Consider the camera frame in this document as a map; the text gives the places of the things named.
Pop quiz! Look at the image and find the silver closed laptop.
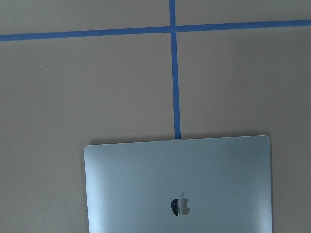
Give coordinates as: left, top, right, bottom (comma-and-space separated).
84, 135, 273, 233

